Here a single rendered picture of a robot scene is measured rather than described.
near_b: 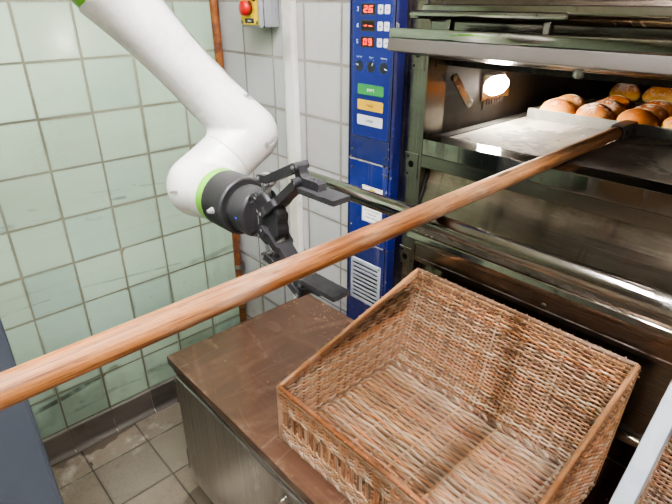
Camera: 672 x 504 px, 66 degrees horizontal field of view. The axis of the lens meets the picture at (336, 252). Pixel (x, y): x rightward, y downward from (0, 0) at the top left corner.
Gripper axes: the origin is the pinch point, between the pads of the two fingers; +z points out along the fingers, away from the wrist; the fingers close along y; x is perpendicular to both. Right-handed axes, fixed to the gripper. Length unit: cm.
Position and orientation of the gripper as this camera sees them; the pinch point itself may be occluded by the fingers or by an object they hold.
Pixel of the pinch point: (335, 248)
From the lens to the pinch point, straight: 67.1
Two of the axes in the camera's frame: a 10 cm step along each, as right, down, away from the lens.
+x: -7.3, 3.0, -6.2
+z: 6.9, 3.2, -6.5
